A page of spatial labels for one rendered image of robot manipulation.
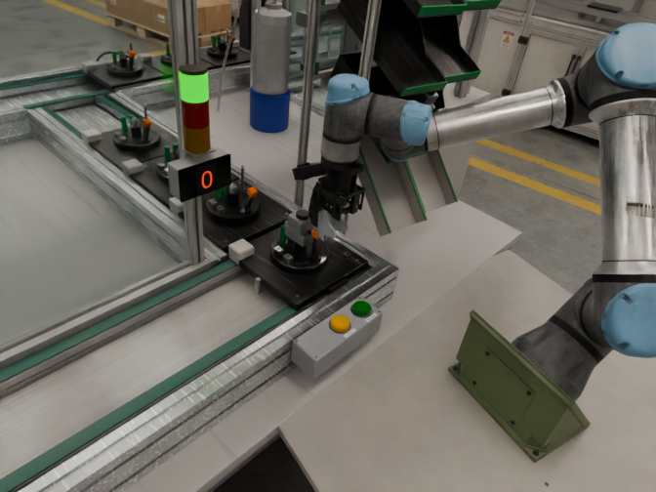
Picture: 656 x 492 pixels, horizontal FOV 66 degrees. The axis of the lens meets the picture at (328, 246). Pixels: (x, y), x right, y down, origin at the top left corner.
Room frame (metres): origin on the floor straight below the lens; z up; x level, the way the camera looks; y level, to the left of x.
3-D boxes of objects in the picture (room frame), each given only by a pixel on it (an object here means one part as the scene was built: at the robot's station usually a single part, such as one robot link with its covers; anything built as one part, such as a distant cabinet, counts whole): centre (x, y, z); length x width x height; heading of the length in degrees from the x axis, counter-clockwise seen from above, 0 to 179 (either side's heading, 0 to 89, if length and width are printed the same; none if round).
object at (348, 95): (0.90, 0.00, 1.37); 0.09 x 0.08 x 0.11; 78
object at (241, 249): (0.94, 0.20, 0.97); 0.05 x 0.05 x 0.04; 51
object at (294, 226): (0.96, 0.07, 1.06); 0.08 x 0.04 x 0.07; 50
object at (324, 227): (0.89, 0.01, 1.11); 0.06 x 0.03 x 0.09; 51
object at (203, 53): (2.40, 0.61, 1.01); 0.24 x 0.24 x 0.13; 51
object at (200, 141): (0.88, 0.28, 1.28); 0.05 x 0.05 x 0.05
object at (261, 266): (0.96, 0.07, 0.96); 0.24 x 0.24 x 0.02; 51
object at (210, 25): (6.02, 2.14, 0.20); 1.20 x 0.80 x 0.41; 58
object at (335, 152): (0.91, 0.00, 1.29); 0.08 x 0.08 x 0.05
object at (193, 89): (0.88, 0.28, 1.38); 0.05 x 0.05 x 0.05
